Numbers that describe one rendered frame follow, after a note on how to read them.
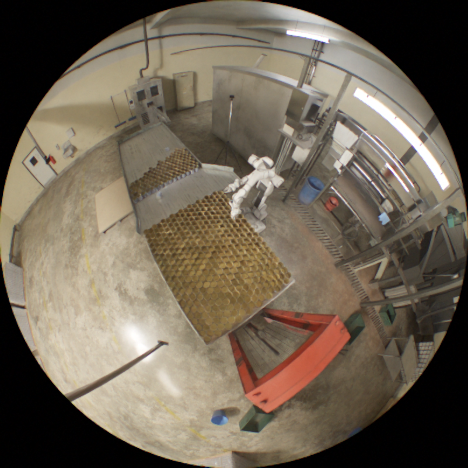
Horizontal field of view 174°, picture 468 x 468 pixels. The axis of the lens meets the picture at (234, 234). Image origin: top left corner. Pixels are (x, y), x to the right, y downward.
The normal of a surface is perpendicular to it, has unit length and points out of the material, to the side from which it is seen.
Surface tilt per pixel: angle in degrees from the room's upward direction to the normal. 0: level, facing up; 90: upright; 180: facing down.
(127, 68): 90
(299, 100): 90
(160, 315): 0
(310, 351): 0
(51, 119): 90
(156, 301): 0
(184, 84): 90
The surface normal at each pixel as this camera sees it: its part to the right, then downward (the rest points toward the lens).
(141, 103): 0.58, 0.77
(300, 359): 0.09, -0.40
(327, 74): -0.81, 0.50
